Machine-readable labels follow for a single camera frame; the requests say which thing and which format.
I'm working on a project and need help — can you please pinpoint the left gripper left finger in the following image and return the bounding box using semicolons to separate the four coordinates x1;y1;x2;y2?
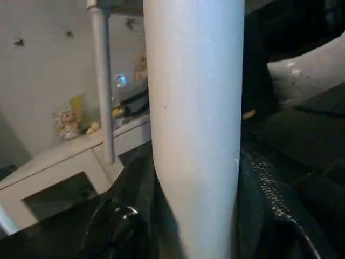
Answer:
87;149;173;259

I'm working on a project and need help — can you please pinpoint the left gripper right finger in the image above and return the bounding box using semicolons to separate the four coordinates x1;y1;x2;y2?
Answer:
231;149;326;259

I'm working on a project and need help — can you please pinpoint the black work mat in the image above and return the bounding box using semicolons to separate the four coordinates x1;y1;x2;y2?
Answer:
0;86;345;259

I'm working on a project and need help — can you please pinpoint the white sideboard cabinet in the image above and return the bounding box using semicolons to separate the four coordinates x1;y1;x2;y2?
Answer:
0;114;152;236

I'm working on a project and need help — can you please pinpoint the grey cushion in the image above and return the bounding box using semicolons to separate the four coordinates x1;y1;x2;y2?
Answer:
266;34;345;109

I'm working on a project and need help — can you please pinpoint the black cabinet with gold label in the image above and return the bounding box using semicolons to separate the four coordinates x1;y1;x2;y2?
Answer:
241;0;345;121

